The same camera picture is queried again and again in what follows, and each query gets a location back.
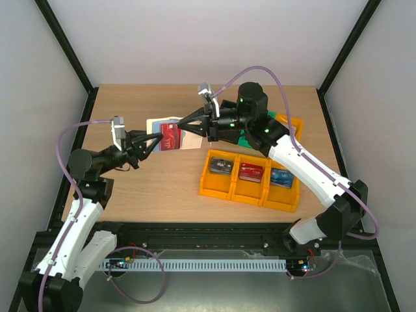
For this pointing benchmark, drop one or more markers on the yellow bin lower right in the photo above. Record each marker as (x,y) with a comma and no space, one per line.
(283,199)

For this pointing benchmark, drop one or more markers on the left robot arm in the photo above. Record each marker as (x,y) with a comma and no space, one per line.
(59,279)

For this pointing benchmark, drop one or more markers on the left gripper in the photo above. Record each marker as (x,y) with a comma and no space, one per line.
(130,152)

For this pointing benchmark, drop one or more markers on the black VIP card stack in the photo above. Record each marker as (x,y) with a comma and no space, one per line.
(220,166)

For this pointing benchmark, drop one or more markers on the yellow bin lower left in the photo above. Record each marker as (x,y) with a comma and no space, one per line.
(219,186)

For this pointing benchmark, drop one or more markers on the black frame post right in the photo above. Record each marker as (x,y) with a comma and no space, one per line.
(353,37)

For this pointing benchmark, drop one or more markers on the black bin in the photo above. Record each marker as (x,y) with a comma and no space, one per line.
(231,136)

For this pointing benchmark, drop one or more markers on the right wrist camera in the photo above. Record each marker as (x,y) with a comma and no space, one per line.
(210,102)

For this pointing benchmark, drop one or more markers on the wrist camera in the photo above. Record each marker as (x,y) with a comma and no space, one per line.
(210,102)
(118,132)

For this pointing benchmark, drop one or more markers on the yellow bin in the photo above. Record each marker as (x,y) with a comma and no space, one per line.
(247,191)
(283,199)
(296,124)
(219,186)

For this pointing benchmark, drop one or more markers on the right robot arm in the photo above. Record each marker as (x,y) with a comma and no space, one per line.
(343,200)

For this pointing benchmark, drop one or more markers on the red VIP card stack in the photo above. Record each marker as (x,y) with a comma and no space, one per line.
(250,172)

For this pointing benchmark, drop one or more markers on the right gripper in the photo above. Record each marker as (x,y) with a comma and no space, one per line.
(210,123)

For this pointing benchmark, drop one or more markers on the black frame post left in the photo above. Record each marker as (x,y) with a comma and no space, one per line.
(59,34)

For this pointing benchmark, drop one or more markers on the yellow bin upper right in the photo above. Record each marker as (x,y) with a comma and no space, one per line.
(296,124)

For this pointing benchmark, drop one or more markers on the black frame post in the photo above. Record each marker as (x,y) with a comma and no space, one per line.
(353,37)
(59,34)

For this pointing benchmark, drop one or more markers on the blue VIP card stack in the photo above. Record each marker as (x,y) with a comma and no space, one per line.
(281,178)

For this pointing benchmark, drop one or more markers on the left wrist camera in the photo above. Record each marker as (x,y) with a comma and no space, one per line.
(118,132)

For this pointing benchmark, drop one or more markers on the yellow bin lower middle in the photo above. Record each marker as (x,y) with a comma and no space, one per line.
(247,191)

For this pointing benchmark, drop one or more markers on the white slotted cable duct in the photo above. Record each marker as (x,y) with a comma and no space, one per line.
(197,265)

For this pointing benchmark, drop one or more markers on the green bin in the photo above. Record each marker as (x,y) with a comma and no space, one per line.
(242,139)

